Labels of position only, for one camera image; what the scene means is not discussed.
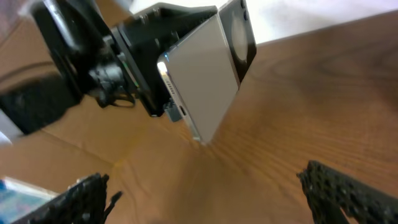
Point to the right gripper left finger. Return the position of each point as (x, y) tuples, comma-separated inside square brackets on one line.
[(83, 203)]

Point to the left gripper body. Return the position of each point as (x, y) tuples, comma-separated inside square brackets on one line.
[(127, 70)]

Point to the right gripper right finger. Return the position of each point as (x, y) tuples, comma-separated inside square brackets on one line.
[(334, 197)]

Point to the black flip smartphone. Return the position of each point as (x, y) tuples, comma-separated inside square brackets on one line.
[(204, 70)]

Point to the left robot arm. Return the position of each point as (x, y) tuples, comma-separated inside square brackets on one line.
[(36, 95)]

